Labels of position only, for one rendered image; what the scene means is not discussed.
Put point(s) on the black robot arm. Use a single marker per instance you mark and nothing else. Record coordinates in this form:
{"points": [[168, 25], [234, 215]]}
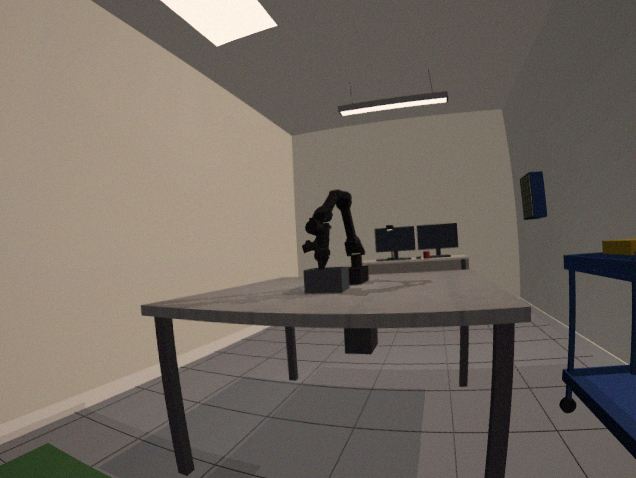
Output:
{"points": [[317, 227]]}

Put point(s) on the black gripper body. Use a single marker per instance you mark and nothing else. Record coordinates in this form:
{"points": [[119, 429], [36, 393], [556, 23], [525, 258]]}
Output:
{"points": [[323, 247]]}

